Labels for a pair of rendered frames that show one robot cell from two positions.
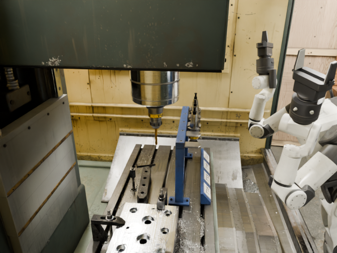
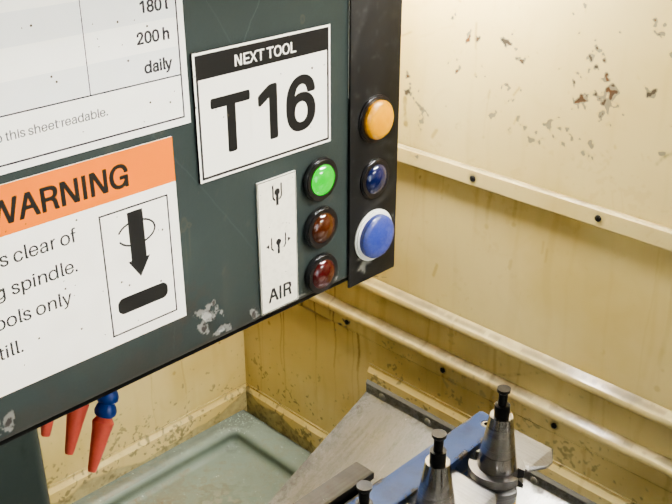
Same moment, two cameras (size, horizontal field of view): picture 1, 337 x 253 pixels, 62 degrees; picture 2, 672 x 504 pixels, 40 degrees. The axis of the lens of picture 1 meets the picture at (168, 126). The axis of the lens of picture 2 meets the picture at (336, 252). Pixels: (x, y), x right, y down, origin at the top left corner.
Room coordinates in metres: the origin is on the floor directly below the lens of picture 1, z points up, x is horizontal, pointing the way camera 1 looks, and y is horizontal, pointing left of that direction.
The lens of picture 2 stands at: (0.70, -0.52, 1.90)
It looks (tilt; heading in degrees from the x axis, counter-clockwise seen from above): 26 degrees down; 38
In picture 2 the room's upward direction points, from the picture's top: straight up
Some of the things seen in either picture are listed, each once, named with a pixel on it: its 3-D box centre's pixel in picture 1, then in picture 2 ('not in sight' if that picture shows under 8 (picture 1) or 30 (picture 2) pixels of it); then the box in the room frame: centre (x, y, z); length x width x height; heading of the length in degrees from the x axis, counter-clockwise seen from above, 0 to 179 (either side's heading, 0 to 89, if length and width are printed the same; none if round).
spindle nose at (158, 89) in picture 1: (155, 81); not in sight; (0.88, 0.04, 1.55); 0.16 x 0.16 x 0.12
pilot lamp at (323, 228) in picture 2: not in sight; (322, 227); (1.10, -0.19, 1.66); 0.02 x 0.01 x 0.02; 174
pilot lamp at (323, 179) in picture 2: not in sight; (322, 179); (1.10, -0.19, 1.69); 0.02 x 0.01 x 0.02; 174
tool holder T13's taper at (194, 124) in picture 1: (194, 120); not in sight; (1.24, -0.12, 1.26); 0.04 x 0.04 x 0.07
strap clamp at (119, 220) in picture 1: (108, 225); not in sight; (0.85, 0.24, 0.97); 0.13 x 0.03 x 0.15; 84
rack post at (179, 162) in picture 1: (179, 175); not in sight; (1.09, -0.05, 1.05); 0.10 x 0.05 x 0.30; 84
